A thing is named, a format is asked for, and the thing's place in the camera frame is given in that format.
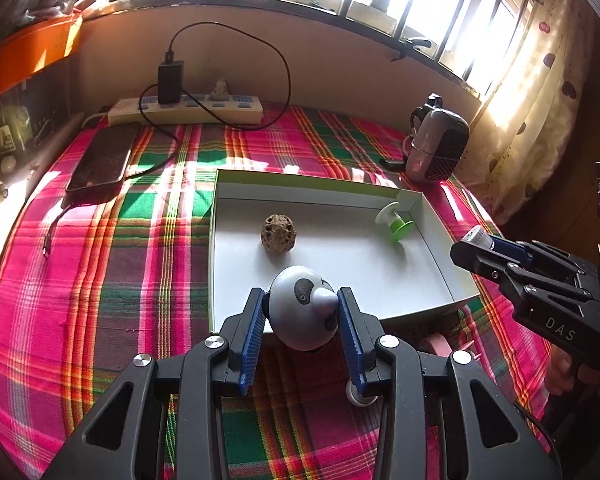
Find black charging cable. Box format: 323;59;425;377
42;22;292;261

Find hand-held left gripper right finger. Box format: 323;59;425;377
336;287;566;480

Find pink desk fan black grille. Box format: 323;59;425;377
404;92;471;183

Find black charger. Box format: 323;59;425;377
157;60;186;106

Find small white round gadget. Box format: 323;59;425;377
345;382;379;407

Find person's right hand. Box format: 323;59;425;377
545;347;600;401

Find black window bars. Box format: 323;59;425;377
105;0;536;96

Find dotted cream curtain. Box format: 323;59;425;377
472;0;600;226

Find white cardboard box tray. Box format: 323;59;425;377
207;168;481;335

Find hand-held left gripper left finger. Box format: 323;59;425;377
40;287;267;480

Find clear storage box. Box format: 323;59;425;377
0;65;81;206

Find black smartphone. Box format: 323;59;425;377
65;122;142;193

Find cream power strip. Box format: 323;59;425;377
107;94;265;127

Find green spool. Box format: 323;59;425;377
375;201;415;245

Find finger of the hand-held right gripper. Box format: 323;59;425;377
491;236;582;281
450;241;600;311

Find orange box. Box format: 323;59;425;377
0;12;83;106

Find panda ball toy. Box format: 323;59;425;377
269;265;342;352

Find pitted brown walnut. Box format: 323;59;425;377
261;214;288;255

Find plaid cloth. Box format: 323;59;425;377
0;105;556;480

